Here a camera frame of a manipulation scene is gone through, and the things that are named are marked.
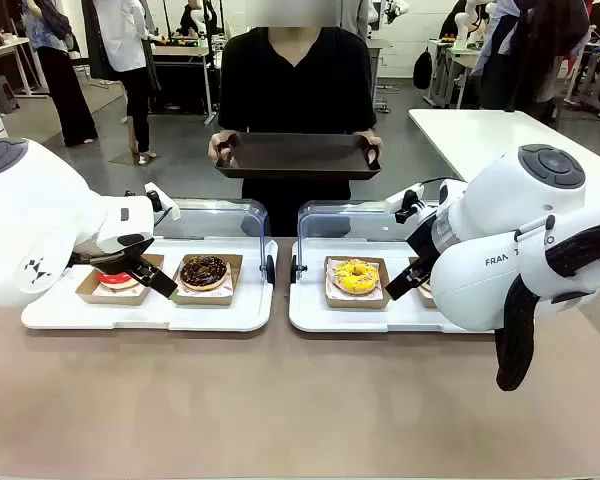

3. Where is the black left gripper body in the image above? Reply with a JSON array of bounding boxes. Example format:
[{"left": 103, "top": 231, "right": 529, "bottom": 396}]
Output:
[{"left": 68, "top": 237, "right": 154, "bottom": 274}]

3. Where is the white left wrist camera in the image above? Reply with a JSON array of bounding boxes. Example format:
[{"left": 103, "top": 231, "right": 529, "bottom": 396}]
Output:
[{"left": 144, "top": 182, "right": 182, "bottom": 222}]

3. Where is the chocolate sprinkled donut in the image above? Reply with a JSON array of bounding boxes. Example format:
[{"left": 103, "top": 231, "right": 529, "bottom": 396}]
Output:
[{"left": 179, "top": 254, "right": 230, "bottom": 292}]

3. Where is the black braided cable sleeve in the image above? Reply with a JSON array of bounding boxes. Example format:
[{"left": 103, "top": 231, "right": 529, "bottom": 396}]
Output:
[{"left": 494, "top": 217, "right": 600, "bottom": 392}]

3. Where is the bystander in white shirt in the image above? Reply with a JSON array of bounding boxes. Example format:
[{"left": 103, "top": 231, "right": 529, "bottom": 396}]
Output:
[{"left": 82, "top": 0, "right": 160, "bottom": 157}]

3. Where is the grey background desk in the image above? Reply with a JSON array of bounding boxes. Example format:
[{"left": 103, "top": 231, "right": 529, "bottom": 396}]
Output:
[{"left": 427, "top": 38, "right": 486, "bottom": 109}]

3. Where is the white background workbench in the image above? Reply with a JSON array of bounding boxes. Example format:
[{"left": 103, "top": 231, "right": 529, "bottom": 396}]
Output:
[{"left": 0, "top": 37, "right": 49, "bottom": 99}]

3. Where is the red glazed donut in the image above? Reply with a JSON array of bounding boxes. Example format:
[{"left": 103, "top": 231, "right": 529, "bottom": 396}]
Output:
[{"left": 97, "top": 269, "right": 140, "bottom": 292}]

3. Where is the clear hinged display lid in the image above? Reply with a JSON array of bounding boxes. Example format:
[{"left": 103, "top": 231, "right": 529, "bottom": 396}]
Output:
[
  {"left": 289, "top": 199, "right": 441, "bottom": 286},
  {"left": 152, "top": 197, "right": 276, "bottom": 286}
]

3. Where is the white side table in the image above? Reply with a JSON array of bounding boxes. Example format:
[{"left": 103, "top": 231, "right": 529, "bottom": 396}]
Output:
[{"left": 408, "top": 108, "right": 600, "bottom": 201}]

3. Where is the bystander in grey top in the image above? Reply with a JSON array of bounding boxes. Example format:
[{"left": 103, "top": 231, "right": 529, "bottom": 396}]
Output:
[{"left": 339, "top": 0, "right": 374, "bottom": 44}]

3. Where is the white plastic display tray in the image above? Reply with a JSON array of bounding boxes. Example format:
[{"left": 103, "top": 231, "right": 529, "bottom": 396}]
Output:
[
  {"left": 288, "top": 237, "right": 496, "bottom": 335},
  {"left": 20, "top": 234, "right": 280, "bottom": 333}
]

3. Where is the flat cardboard sheet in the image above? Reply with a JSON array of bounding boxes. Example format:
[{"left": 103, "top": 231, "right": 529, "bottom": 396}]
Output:
[{"left": 108, "top": 148, "right": 157, "bottom": 167}]

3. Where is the person's left hand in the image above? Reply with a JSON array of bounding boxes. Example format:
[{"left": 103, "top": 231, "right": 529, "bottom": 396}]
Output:
[{"left": 355, "top": 128, "right": 384, "bottom": 164}]

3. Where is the yellow sprinkled donut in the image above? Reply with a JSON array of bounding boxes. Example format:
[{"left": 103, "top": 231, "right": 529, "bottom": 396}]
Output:
[{"left": 332, "top": 258, "right": 380, "bottom": 296}]

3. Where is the black backpack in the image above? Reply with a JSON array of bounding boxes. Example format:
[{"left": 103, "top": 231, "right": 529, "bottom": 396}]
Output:
[{"left": 412, "top": 47, "right": 434, "bottom": 91}]

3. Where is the bystander in dark coat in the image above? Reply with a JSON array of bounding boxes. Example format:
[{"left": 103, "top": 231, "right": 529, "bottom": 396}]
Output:
[{"left": 472, "top": 0, "right": 591, "bottom": 124}]

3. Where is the grey plastic stool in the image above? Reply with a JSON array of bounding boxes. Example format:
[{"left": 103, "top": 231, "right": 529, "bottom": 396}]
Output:
[{"left": 0, "top": 74, "right": 20, "bottom": 115}]

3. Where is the person's right hand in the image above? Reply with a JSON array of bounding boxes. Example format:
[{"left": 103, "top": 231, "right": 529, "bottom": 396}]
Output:
[{"left": 208, "top": 130, "right": 239, "bottom": 162}]

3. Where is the person's black shirt torso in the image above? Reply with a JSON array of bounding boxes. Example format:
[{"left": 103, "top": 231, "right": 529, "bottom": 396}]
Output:
[{"left": 217, "top": 25, "right": 378, "bottom": 237}]

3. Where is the bystander in blue floral top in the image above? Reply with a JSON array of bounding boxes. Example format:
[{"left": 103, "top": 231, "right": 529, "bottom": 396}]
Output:
[{"left": 19, "top": 0, "right": 100, "bottom": 148}]

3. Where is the background desk with yellow items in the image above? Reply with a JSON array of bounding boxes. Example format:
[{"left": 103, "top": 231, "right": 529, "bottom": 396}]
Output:
[{"left": 149, "top": 37, "right": 220, "bottom": 126}]

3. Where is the dark brown serving tray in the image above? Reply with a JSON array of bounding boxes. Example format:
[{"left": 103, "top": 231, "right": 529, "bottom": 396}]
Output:
[{"left": 214, "top": 131, "right": 383, "bottom": 180}]

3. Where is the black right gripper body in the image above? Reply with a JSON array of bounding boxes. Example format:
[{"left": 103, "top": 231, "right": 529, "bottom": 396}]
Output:
[{"left": 405, "top": 214, "right": 444, "bottom": 261}]

